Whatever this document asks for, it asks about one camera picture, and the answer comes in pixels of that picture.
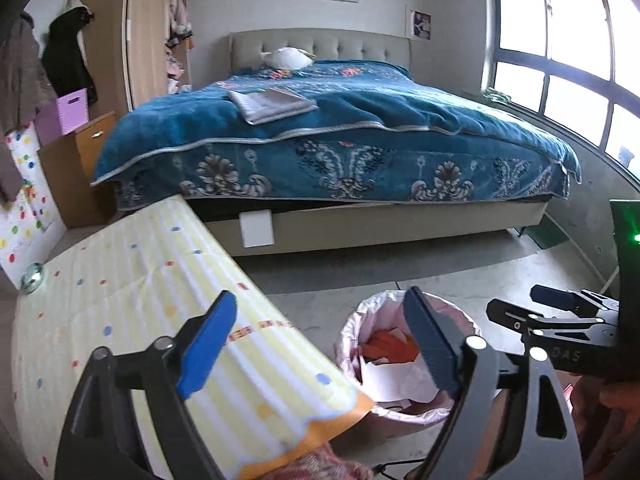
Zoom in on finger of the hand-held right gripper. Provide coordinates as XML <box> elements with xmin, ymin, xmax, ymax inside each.
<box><xmin>530</xmin><ymin>284</ymin><xmax>622</xmax><ymax>315</ymax></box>
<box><xmin>486</xmin><ymin>298</ymin><xmax>623</xmax><ymax>376</ymax></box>

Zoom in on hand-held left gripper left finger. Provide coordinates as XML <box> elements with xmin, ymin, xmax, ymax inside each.
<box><xmin>54</xmin><ymin>290</ymin><xmax>238</xmax><ymax>480</ymax></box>

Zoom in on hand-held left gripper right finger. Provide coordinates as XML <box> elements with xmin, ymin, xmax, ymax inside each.
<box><xmin>404</xmin><ymin>286</ymin><xmax>585</xmax><ymax>480</ymax></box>

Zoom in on white paper sheet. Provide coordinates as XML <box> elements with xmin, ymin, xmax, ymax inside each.
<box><xmin>360</xmin><ymin>355</ymin><xmax>441</xmax><ymax>403</ymax></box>

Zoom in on trash bin with pink bag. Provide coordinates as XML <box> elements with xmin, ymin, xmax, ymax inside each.
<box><xmin>334</xmin><ymin>290</ymin><xmax>483</xmax><ymax>426</ymax></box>

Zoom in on person's right hand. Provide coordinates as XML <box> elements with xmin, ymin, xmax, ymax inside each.
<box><xmin>570</xmin><ymin>375</ymin><xmax>640</xmax><ymax>466</ymax></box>

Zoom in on yellow dotted play mat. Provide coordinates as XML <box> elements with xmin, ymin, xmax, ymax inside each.
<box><xmin>10</xmin><ymin>195</ymin><xmax>376</xmax><ymax>480</ymax></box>

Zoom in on white square label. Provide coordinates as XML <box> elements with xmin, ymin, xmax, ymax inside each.
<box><xmin>239</xmin><ymin>210</ymin><xmax>275</xmax><ymax>248</ymax></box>

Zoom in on beige upholstered bed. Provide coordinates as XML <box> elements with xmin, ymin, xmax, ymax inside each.
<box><xmin>90</xmin><ymin>27</ymin><xmax>583</xmax><ymax>258</ymax></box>

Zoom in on red plaid cloth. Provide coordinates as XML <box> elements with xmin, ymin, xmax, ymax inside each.
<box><xmin>260</xmin><ymin>442</ymin><xmax>376</xmax><ymax>480</ymax></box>

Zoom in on large window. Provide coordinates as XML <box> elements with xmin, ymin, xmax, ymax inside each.
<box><xmin>482</xmin><ymin>0</ymin><xmax>640</xmax><ymax>181</ymax></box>

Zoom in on wooden nightstand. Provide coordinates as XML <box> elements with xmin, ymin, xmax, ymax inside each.
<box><xmin>37</xmin><ymin>111</ymin><xmax>121</xmax><ymax>230</ymax></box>

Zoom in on white dotted board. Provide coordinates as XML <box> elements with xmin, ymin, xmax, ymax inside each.
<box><xmin>0</xmin><ymin>120</ymin><xmax>68</xmax><ymax>291</ymax></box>

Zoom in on blue floral blanket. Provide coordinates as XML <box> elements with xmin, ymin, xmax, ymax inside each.
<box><xmin>90</xmin><ymin>59</ymin><xmax>583</xmax><ymax>211</ymax></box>

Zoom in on folded grey cloth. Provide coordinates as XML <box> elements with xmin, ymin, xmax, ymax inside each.
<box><xmin>227</xmin><ymin>86</ymin><xmax>319</xmax><ymax>126</ymax></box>

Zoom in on pink storage box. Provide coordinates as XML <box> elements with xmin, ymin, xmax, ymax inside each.
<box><xmin>37</xmin><ymin>88</ymin><xmax>90</xmax><ymax>146</ymax></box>

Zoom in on white pillow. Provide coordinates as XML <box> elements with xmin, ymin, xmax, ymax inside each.
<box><xmin>259</xmin><ymin>47</ymin><xmax>317</xmax><ymax>70</ymax></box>

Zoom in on grey coat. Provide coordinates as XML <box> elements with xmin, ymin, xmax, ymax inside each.
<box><xmin>0</xmin><ymin>12</ymin><xmax>56</xmax><ymax>203</ymax></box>

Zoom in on hanging pink clothes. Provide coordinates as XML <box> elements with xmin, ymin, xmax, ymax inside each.
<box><xmin>164</xmin><ymin>0</ymin><xmax>195</xmax><ymax>95</ymax></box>

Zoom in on black garment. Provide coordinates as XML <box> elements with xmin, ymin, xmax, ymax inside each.
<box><xmin>41</xmin><ymin>5</ymin><xmax>97</xmax><ymax>107</ymax></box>

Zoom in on wooden wardrobe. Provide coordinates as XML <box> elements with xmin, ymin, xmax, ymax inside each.
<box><xmin>70</xmin><ymin>0</ymin><xmax>193</xmax><ymax>111</ymax></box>

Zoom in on small wall photo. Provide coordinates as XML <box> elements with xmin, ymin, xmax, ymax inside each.
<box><xmin>410</xmin><ymin>7</ymin><xmax>433</xmax><ymax>42</ymax></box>

